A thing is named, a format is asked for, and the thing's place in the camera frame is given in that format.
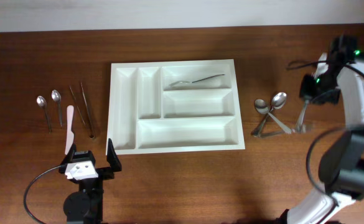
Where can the small teaspoon far left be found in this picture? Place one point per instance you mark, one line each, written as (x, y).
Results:
(43, 104)

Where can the fork black handle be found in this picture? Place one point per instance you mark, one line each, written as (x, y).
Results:
(191, 82)

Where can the white cutlery tray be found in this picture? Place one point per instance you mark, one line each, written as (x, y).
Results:
(147, 116)

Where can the small teaspoon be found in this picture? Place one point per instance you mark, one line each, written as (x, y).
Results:
(57, 98)
(43, 104)

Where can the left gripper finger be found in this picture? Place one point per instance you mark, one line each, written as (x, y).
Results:
(112, 157)
(69, 156)

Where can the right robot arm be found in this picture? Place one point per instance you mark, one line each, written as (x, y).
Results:
(339, 76)

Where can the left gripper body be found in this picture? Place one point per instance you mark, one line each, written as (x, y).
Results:
(106, 173)

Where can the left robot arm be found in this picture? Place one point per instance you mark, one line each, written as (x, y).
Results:
(86, 204)

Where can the metal tweezers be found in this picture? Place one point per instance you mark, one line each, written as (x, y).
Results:
(87, 118)

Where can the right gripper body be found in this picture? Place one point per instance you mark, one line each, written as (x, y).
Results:
(320, 89)

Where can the large spoon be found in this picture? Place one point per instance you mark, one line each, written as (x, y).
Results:
(263, 108)
(277, 102)

